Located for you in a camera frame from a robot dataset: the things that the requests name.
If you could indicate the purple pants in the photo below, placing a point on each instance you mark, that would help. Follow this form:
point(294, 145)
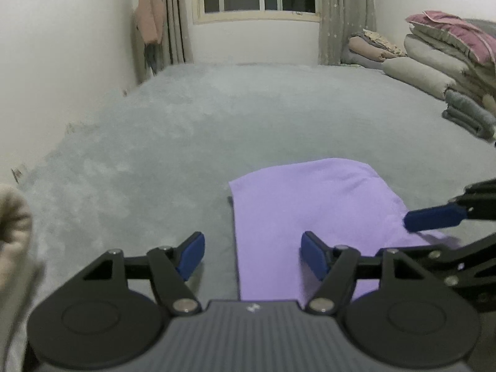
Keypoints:
point(310, 201)

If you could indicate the light grey bolster pillow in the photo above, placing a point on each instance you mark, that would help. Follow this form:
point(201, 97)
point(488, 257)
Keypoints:
point(418, 77)

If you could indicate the pink folded blanket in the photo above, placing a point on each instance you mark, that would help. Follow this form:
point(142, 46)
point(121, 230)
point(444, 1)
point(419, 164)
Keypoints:
point(366, 48)

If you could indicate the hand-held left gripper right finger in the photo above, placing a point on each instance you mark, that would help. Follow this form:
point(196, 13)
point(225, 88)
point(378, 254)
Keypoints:
point(316, 257)

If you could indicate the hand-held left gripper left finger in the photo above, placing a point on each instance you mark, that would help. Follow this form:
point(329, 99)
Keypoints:
point(192, 255)

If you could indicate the pink hanging garment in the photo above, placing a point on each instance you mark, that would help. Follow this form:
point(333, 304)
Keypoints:
point(149, 11)

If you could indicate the stack of pillows and quilts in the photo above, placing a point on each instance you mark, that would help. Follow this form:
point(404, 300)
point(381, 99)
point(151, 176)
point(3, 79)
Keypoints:
point(461, 31)
point(438, 58)

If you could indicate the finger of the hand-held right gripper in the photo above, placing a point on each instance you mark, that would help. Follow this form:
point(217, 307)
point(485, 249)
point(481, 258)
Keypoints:
point(430, 219)
point(472, 267)

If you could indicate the grey folded blanket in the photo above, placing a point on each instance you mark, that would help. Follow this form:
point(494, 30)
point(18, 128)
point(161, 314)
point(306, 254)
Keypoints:
point(352, 60)

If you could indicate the dark grey folded cloth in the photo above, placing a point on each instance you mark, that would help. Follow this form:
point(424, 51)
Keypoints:
point(469, 114)

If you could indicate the grey patterned curtain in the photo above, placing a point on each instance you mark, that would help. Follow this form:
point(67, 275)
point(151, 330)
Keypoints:
point(345, 11)
point(174, 15)

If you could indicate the dark hanging garment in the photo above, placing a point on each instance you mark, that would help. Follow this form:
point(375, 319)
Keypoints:
point(153, 58)

